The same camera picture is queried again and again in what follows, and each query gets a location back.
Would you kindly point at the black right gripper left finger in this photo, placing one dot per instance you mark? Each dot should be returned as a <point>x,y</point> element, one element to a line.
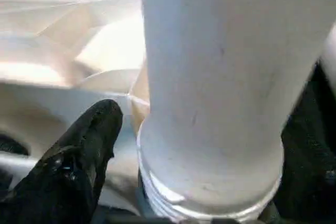
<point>58,182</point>

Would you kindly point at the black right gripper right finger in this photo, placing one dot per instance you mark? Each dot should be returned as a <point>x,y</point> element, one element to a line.
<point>312,177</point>

